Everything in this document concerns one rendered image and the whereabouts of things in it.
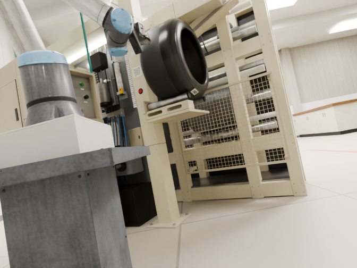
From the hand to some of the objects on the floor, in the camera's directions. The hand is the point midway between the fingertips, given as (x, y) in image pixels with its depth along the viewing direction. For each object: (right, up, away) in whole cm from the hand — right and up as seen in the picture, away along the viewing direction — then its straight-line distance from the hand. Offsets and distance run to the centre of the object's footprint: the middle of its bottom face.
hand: (150, 44), depth 135 cm
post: (+10, -124, +42) cm, 131 cm away
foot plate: (+10, -124, +42) cm, 131 cm away
